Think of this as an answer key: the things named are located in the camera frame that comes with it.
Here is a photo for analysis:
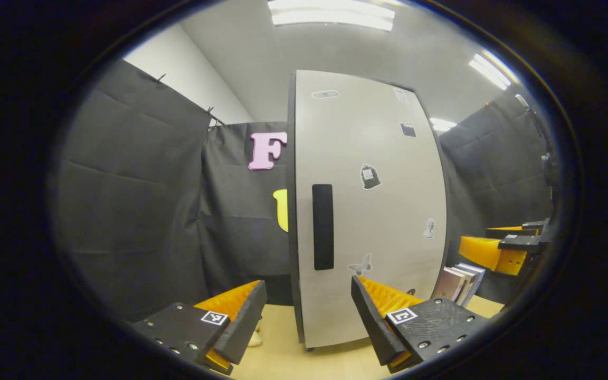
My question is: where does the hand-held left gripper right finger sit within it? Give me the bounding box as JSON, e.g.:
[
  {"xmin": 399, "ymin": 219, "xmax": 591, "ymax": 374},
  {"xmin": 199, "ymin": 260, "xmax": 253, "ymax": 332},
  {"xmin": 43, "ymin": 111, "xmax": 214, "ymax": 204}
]
[{"xmin": 350, "ymin": 275, "xmax": 489, "ymax": 374}]

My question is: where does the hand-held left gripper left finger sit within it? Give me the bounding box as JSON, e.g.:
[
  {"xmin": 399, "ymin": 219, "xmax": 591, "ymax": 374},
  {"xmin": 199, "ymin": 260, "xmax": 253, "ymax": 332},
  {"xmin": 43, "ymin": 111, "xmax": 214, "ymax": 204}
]
[{"xmin": 132, "ymin": 280, "xmax": 268, "ymax": 375}]

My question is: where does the black door handle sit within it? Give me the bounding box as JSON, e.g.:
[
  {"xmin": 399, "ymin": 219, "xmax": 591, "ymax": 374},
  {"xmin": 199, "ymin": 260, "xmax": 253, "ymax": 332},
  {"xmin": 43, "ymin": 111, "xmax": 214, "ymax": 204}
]
[{"xmin": 312, "ymin": 184, "xmax": 335, "ymax": 271}]

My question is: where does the book with grey spine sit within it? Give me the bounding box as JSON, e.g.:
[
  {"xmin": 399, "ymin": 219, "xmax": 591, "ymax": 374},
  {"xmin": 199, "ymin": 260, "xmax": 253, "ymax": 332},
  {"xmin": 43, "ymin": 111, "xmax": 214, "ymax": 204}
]
[{"xmin": 457, "ymin": 262, "xmax": 487, "ymax": 307}]

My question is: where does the book with dark spine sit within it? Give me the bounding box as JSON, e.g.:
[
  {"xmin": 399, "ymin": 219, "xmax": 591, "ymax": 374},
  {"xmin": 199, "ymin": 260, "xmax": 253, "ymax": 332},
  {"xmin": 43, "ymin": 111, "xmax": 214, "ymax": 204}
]
[{"xmin": 452, "ymin": 265, "xmax": 477, "ymax": 306}]

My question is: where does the black backdrop cloth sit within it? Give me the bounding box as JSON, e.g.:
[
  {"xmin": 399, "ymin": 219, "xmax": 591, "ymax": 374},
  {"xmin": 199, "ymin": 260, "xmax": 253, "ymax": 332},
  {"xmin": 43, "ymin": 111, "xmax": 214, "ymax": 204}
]
[{"xmin": 48, "ymin": 59, "xmax": 555, "ymax": 322}]

